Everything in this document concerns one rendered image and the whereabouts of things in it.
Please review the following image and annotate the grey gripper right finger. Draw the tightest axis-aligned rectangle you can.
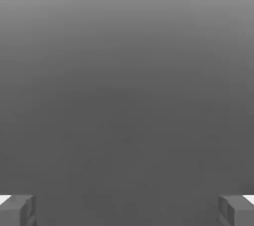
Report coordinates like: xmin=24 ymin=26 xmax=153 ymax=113
xmin=217 ymin=194 xmax=254 ymax=226

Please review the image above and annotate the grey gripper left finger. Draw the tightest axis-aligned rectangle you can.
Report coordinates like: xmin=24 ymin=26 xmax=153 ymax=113
xmin=0 ymin=194 xmax=38 ymax=226

